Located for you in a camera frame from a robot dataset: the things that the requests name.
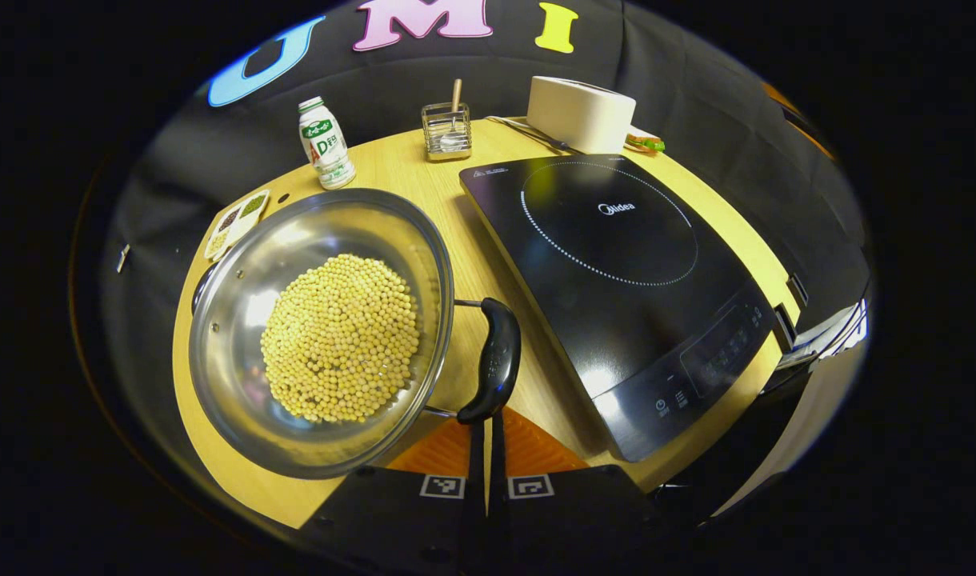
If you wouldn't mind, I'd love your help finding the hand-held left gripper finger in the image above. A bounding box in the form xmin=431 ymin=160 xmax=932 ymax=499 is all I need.
xmin=300 ymin=416 xmax=487 ymax=565
xmin=488 ymin=406 xmax=665 ymax=565

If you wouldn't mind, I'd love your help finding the pile of yellow soybeans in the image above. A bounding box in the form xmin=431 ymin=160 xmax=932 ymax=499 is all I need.
xmin=260 ymin=254 xmax=421 ymax=425

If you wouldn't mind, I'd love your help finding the black induction cooktop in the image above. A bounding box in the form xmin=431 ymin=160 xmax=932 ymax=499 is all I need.
xmin=458 ymin=154 xmax=777 ymax=463

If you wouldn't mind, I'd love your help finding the stainless steel pot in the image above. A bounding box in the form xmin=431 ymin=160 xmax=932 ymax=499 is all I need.
xmin=189 ymin=188 xmax=522 ymax=481

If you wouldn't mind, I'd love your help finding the white divided bean dish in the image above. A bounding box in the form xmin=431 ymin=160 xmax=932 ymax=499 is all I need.
xmin=204 ymin=189 xmax=271 ymax=262

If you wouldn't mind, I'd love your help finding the white drink bottle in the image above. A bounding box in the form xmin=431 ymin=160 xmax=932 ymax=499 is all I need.
xmin=298 ymin=96 xmax=357 ymax=190

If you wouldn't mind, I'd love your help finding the white toaster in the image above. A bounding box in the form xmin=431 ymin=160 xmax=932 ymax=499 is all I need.
xmin=526 ymin=76 xmax=638 ymax=155

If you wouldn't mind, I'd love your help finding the black backdrop cloth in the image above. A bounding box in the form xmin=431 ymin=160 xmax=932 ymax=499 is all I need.
xmin=96 ymin=0 xmax=873 ymax=385

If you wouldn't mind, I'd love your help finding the metal wire utensil holder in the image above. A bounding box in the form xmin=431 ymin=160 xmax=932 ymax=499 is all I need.
xmin=421 ymin=102 xmax=473 ymax=162

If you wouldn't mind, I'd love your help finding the toaster power cable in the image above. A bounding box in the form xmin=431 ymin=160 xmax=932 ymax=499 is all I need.
xmin=484 ymin=116 xmax=573 ymax=153

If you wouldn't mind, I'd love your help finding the wooden-handled spoon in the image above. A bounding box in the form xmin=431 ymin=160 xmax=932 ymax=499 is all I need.
xmin=438 ymin=78 xmax=466 ymax=153

